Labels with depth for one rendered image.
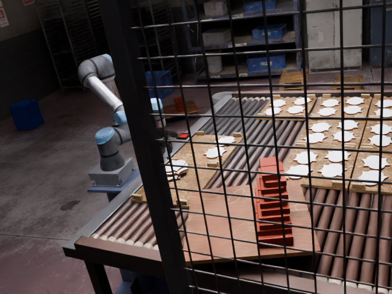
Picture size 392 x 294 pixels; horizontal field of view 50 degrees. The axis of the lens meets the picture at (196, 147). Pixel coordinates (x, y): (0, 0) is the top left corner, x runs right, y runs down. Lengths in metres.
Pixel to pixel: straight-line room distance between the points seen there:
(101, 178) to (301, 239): 1.36
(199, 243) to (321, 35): 5.62
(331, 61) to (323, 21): 0.63
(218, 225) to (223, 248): 0.15
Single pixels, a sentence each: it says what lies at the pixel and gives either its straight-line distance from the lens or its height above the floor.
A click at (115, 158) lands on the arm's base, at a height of 1.03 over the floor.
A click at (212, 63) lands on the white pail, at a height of 0.30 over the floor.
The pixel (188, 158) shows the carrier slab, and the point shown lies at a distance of 2.53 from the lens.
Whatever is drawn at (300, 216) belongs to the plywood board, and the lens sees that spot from 1.74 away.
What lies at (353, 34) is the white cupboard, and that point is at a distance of 6.96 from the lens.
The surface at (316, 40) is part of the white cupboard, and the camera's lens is 6.98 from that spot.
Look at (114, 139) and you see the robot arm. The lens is 2.50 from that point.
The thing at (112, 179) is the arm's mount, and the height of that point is 0.92.
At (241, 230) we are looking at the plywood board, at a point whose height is 1.04.
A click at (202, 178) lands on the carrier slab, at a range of 2.29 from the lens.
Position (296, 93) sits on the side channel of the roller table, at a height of 0.94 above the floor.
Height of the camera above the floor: 2.04
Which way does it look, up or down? 24 degrees down
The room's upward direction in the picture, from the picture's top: 10 degrees counter-clockwise
